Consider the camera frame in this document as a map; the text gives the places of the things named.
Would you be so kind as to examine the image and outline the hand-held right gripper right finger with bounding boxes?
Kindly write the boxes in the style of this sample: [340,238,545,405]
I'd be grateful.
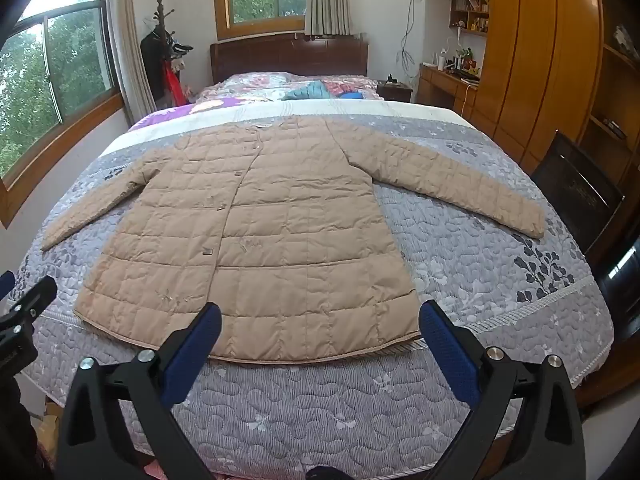
[419,300,587,480]

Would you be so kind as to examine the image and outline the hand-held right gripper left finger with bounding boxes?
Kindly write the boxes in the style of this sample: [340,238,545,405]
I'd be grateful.
[54,301,223,480]

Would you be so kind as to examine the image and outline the beige quilted jacket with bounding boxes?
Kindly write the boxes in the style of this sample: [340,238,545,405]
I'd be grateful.
[41,116,547,363]

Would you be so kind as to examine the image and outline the grey floral bedspread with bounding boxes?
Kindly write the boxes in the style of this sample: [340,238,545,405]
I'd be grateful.
[15,110,615,476]

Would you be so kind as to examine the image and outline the black chair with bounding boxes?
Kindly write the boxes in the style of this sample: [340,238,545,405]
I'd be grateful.
[530,130,640,322]

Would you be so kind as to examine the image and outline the large wooden framed window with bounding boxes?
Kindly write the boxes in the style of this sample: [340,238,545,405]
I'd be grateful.
[0,0,126,221]

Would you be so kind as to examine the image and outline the purple printed sheet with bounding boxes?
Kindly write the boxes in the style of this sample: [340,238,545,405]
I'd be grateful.
[127,97,281,133]

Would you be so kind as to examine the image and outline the red hanging garment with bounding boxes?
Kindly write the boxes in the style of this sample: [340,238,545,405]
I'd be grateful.
[162,60,187,108]

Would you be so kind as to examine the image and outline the cream quilted blanket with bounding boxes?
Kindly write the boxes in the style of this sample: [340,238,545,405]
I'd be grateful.
[100,99,476,157]

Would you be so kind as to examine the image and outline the beige long curtain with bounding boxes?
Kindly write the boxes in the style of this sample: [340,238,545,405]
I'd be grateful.
[105,0,157,127]

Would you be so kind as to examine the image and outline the dark wooden nightstand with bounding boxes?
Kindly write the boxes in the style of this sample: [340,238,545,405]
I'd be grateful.
[376,80,414,106]

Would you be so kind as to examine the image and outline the pink floral blanket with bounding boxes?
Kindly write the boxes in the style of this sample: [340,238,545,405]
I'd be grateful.
[195,71,382,107]

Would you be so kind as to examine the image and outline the teal quilted garment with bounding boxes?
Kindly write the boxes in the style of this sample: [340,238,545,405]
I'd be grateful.
[282,81,332,102]

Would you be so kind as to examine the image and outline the wooden open shelf unit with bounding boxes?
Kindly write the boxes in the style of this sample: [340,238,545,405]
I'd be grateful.
[575,25,640,202]

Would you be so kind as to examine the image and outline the wooden wardrobe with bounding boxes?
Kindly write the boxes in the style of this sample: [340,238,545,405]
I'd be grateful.
[425,0,607,172]

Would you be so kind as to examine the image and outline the wooden coat rack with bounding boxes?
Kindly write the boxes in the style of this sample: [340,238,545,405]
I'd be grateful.
[151,0,177,106]

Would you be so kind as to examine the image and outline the dark wooden headboard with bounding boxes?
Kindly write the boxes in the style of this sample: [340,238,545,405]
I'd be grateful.
[210,35,370,86]

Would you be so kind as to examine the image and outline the hanging wall cables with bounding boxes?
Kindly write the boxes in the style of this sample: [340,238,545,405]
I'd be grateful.
[397,0,420,79]

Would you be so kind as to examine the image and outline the wall shelf with books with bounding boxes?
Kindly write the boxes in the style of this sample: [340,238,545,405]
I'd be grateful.
[449,0,491,37]

